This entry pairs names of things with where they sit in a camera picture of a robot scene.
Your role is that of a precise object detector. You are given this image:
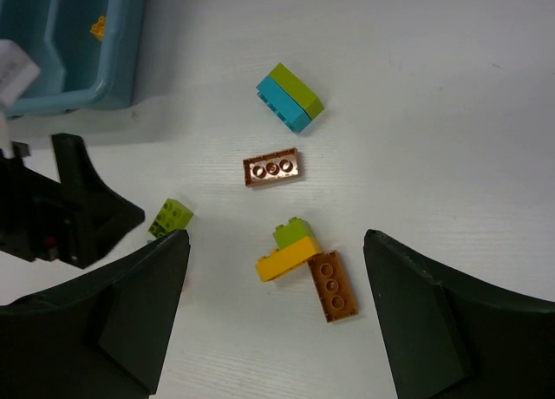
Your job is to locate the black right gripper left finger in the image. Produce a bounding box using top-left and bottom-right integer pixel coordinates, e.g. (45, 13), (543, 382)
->
(1, 231), (190, 398)

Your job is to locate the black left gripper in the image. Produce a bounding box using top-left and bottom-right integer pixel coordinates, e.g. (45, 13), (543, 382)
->
(1, 134), (145, 269)

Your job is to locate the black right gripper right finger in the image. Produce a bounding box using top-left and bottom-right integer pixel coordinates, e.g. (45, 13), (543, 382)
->
(363, 230), (554, 398)

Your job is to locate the orange lego brick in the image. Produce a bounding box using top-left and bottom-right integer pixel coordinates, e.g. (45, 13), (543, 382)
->
(89, 16), (106, 42)

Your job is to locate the green square lego brick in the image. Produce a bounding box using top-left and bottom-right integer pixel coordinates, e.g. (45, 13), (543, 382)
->
(148, 199), (193, 238)

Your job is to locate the brown long lego brick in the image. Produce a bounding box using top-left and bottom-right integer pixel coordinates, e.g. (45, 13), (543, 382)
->
(308, 251), (358, 323)

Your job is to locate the yellow long lego brick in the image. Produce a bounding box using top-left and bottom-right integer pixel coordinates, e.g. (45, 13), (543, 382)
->
(256, 236), (323, 282)

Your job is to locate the small green lego brick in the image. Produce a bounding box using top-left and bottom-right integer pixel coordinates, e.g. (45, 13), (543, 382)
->
(273, 217), (314, 250)

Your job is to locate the teal compartment tray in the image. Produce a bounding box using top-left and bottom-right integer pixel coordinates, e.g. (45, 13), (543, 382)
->
(1, 0), (145, 117)

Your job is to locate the cyan long lego brick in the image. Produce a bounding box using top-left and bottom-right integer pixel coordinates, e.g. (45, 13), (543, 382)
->
(257, 75), (311, 134)

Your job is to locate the green long lego brick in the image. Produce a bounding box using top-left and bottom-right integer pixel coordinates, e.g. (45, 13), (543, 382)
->
(270, 63), (324, 120)

